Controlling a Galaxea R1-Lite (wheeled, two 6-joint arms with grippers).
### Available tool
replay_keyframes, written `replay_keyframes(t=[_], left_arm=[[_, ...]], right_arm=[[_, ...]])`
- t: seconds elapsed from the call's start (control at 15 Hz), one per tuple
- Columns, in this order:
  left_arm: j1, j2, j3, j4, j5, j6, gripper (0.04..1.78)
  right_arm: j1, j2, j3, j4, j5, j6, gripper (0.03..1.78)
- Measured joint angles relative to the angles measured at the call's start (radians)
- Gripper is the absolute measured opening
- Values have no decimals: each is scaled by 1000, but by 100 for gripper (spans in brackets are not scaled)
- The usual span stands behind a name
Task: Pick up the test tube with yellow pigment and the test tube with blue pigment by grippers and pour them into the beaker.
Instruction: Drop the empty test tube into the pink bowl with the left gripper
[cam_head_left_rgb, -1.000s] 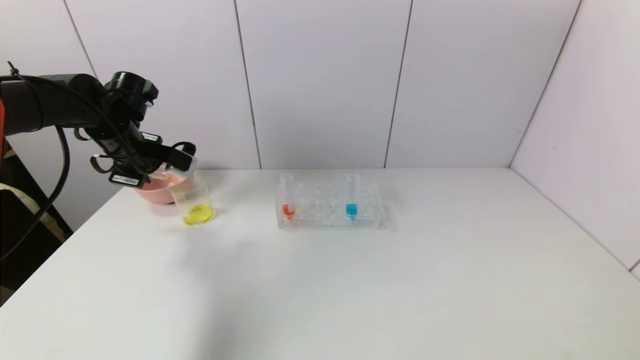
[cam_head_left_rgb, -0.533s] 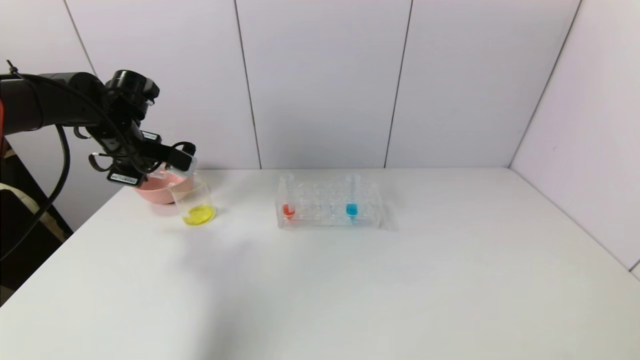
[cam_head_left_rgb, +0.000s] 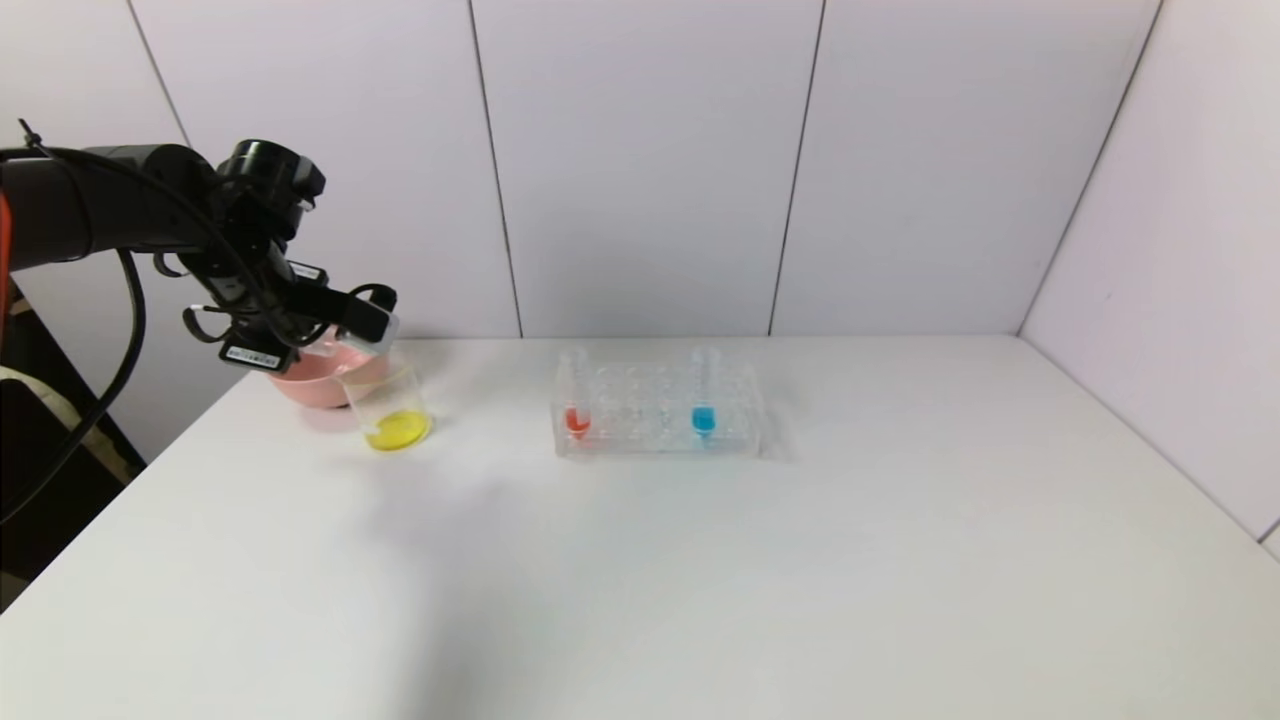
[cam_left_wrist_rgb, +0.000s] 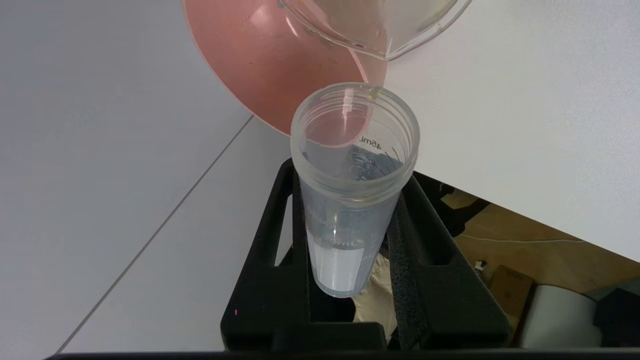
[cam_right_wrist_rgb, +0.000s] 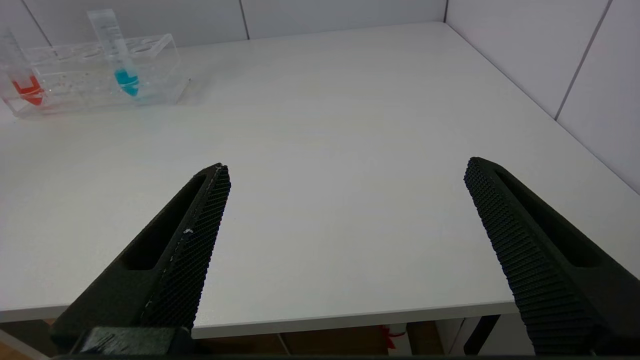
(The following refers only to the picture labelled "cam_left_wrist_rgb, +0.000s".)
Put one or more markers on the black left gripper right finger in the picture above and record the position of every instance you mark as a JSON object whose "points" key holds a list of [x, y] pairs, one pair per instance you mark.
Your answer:
{"points": [[450, 305]]}

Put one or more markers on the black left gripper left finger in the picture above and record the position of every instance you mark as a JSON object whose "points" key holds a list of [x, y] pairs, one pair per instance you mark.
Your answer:
{"points": [[265, 300]]}

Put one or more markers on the test tube with yellow pigment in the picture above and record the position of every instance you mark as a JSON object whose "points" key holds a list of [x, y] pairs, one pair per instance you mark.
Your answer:
{"points": [[340, 265]]}

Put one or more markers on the clear glass beaker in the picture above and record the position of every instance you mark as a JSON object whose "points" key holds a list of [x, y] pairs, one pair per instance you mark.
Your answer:
{"points": [[380, 25]]}

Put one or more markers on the brown cardboard box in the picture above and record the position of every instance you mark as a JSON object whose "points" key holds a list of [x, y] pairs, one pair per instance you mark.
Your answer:
{"points": [[510, 290]]}

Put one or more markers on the beige cloth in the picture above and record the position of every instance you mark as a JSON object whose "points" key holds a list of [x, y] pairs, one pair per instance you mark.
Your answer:
{"points": [[377, 300]]}

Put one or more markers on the white paper roll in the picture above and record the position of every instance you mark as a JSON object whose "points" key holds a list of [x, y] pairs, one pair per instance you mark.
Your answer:
{"points": [[560, 320]]}

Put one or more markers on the pink bowl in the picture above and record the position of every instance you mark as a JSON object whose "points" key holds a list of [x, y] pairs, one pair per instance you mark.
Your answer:
{"points": [[260, 65]]}

